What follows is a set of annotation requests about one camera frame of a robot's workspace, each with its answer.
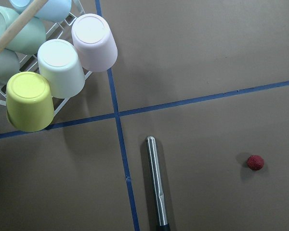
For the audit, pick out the pink cup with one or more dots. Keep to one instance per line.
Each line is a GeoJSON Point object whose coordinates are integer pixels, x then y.
{"type": "Point", "coordinates": [94, 42]}

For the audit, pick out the white cup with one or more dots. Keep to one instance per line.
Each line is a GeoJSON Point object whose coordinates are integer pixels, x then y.
{"type": "Point", "coordinates": [59, 63]}

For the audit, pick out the yellow cup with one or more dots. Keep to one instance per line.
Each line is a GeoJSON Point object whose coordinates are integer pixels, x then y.
{"type": "Point", "coordinates": [29, 103]}

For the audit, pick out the green cup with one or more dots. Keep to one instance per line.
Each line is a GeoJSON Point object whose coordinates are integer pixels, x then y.
{"type": "Point", "coordinates": [29, 39]}

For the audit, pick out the blue rack cup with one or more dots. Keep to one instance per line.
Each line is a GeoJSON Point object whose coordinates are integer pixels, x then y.
{"type": "Point", "coordinates": [53, 10]}

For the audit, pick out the grey cup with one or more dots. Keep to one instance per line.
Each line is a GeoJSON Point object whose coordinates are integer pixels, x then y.
{"type": "Point", "coordinates": [9, 65]}

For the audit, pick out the steel muddler black head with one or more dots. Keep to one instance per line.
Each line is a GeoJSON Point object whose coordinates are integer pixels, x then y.
{"type": "Point", "coordinates": [162, 220]}

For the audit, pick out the red strawberry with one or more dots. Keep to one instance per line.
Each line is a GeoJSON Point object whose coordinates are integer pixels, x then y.
{"type": "Point", "coordinates": [255, 162]}

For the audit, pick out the white wire cup rack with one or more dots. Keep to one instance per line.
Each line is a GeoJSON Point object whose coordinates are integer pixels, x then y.
{"type": "Point", "coordinates": [30, 62]}

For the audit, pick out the wooden rack handle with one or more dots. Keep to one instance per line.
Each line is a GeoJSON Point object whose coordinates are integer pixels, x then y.
{"type": "Point", "coordinates": [22, 20]}

